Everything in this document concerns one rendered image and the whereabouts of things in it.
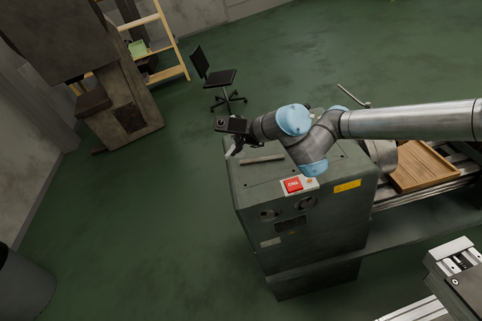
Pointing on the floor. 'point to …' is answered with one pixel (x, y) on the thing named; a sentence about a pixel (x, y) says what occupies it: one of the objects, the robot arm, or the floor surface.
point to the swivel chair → (216, 79)
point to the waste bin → (23, 286)
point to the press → (75, 49)
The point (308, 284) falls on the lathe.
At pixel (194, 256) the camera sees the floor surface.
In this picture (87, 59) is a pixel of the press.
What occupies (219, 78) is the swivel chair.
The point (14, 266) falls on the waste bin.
